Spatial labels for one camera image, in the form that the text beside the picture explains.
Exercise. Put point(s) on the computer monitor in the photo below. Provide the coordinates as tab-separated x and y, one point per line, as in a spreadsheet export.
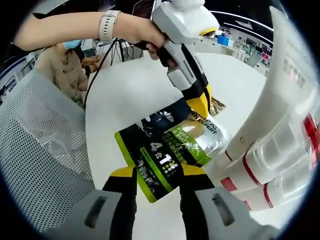
143	8

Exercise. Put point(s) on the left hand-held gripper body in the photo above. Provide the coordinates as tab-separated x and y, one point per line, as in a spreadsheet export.
185	22

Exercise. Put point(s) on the white skincare tube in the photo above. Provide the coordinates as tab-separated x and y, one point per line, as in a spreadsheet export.
275	87

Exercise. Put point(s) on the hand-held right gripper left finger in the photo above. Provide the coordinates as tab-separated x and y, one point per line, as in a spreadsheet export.
120	200

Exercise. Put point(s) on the pale wristwatch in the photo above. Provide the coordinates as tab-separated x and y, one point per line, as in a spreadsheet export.
107	25

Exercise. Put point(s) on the grey mesh office chair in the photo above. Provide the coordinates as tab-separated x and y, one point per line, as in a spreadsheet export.
37	137

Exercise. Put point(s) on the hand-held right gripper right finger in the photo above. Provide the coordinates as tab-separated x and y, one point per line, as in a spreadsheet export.
197	200

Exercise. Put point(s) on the green black skincare sachet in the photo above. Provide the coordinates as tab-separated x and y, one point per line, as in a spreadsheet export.
155	150

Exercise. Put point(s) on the small clear sachet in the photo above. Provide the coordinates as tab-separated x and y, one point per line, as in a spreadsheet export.
267	197

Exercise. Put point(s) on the gold foil skincare sachet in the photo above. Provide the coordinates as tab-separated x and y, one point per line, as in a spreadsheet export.
217	107

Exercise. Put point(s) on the blue plastic crate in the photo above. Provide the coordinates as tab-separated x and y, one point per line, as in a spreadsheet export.
225	40

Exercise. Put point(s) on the small white skincare pump bottle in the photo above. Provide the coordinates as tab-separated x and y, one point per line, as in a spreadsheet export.
252	172

